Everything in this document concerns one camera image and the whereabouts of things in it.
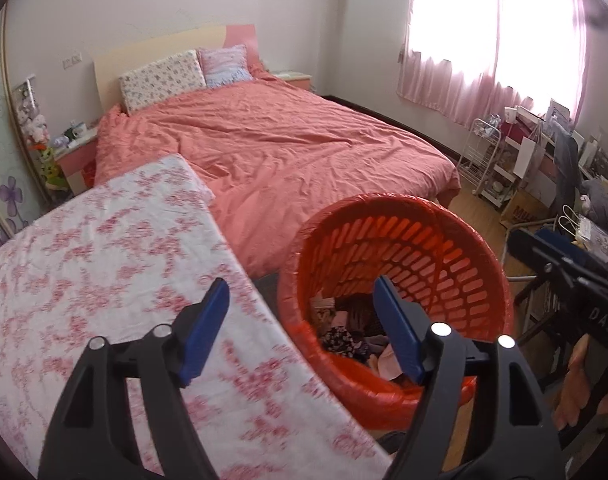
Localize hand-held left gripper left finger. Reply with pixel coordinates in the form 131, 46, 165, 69
38, 277, 231, 480

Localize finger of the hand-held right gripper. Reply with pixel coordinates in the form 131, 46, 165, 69
506, 227, 585, 287

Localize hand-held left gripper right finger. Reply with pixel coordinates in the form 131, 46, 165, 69
373, 275, 560, 480

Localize orange plastic basket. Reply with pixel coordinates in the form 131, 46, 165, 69
277, 193, 515, 431

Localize person's right hand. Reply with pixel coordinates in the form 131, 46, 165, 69
554, 332, 608, 431

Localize brown cardboard box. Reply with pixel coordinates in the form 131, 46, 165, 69
499, 187, 547, 226

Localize chair with grey jacket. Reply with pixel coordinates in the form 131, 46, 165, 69
551, 130, 582, 216

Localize table with floral tablecloth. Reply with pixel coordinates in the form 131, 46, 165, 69
0, 154, 392, 480

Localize pink curtain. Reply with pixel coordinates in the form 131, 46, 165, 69
396, 0, 592, 128

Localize bed with pink duvet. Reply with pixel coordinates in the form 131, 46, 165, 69
94, 80, 461, 278

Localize pink white nightstand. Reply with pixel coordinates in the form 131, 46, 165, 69
274, 70, 313, 92
54, 127, 99, 196

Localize floral pillow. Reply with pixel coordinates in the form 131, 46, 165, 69
118, 50, 207, 115

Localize hanging plush toy holder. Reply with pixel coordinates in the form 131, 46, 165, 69
11, 75, 67, 191

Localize wardrobe with flower glass doors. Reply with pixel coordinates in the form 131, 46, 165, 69
0, 10, 49, 256

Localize pink striped pillow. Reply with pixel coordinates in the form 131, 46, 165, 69
198, 44, 253, 88

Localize beige pink headboard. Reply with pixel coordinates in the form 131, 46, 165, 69
92, 22, 262, 111

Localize white wire rack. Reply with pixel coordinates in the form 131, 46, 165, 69
456, 117, 515, 208

